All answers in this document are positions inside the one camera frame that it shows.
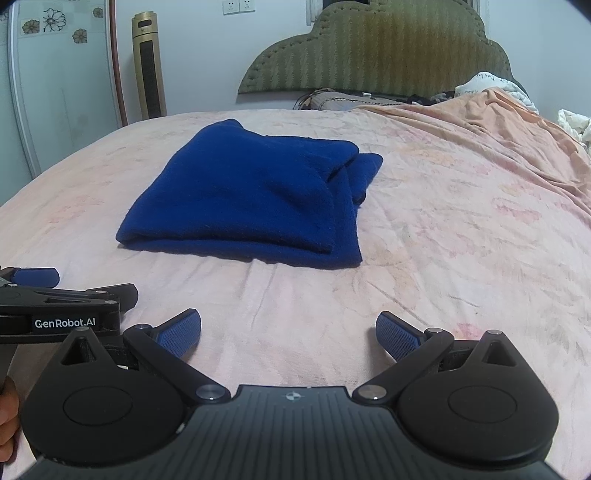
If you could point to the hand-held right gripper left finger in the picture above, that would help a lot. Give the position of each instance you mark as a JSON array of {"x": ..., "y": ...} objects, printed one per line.
[{"x": 181, "y": 333}]

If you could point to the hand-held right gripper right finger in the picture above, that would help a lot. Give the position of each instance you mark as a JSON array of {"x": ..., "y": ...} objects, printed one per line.
[{"x": 398, "y": 333}]

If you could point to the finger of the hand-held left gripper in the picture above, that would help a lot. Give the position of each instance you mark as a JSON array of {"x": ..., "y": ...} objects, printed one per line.
[
  {"x": 34, "y": 276},
  {"x": 115, "y": 295}
]

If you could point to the blue beaded sweater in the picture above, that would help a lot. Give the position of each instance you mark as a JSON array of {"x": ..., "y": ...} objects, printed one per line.
[{"x": 240, "y": 198}]

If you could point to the person's left hand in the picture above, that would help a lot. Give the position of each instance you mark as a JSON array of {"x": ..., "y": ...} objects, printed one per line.
[{"x": 9, "y": 415}]

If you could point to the pink floral bed sheet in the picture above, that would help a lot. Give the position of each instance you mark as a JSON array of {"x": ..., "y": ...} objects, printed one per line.
[{"x": 415, "y": 277}]

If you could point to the frosted glass wardrobe door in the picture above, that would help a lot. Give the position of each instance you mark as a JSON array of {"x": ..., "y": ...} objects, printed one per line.
[{"x": 60, "y": 92}]

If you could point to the gold tower fan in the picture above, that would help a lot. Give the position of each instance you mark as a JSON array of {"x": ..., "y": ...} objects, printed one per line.
[{"x": 148, "y": 64}]

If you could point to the peach blanket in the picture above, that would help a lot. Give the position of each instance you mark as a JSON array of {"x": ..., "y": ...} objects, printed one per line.
[{"x": 498, "y": 120}]

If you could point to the dark cloth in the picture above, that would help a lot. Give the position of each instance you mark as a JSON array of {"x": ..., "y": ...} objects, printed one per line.
[{"x": 429, "y": 98}]

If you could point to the beige patterned pillow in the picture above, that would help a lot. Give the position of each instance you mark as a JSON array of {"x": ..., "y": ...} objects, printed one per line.
[{"x": 332, "y": 99}]

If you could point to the cream quilt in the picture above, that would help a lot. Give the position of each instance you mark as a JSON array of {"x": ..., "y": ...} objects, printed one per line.
[{"x": 575, "y": 122}]

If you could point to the green upholstered headboard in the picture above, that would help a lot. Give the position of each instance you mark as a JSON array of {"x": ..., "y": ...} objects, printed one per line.
[{"x": 378, "y": 50}]

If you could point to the window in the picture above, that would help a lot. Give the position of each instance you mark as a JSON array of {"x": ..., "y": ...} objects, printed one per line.
[{"x": 314, "y": 9}]

